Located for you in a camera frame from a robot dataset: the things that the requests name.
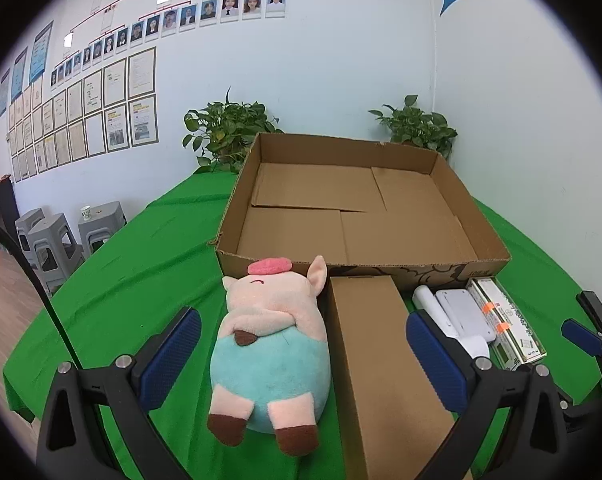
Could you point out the long brown cardboard carton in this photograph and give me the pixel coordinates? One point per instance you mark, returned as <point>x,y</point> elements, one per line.
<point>376,360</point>

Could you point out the small green potted plant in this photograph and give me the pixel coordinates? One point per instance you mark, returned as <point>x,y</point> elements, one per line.
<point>416,127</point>

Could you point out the narrow blue framed notice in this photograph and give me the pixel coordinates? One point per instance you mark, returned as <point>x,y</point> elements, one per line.
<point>4,94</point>
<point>19,74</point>
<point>41,52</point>

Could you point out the white paper cup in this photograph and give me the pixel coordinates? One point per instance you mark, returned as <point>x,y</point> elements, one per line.
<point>86,213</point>

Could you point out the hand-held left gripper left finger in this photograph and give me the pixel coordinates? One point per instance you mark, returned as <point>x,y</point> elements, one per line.
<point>173,355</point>

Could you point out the dark cabinet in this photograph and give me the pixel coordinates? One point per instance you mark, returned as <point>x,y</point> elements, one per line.
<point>3,205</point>

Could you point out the large cardboard box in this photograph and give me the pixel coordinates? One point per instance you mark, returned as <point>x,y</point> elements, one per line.
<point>331,185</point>

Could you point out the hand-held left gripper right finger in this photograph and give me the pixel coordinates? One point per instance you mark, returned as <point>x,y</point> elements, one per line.
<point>436,360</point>

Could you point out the wall of framed certificates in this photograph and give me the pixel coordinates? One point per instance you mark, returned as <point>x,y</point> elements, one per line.
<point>116,110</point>

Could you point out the bushy green potted plant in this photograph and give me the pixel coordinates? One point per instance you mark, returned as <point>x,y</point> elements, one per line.
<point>226,130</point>

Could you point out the pink and teal plush pig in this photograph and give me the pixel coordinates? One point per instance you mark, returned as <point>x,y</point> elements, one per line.
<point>271,360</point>

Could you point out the row of portrait photos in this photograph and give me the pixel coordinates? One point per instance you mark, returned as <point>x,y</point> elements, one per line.
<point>228,7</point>

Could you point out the flat white box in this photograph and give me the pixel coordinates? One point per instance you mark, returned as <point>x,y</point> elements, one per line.
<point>461,310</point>

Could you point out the white hair dryer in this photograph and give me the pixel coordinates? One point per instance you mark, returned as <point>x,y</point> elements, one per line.
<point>426,300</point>

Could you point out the grey plastic stool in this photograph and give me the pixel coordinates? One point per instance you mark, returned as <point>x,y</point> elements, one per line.
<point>103,227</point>
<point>28,225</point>
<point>53,255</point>

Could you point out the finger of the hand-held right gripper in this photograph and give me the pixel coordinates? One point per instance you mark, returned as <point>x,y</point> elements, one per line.
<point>598,310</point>
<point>578,334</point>

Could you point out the green tablecloth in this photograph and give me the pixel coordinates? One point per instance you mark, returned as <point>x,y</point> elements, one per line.
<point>131,270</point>

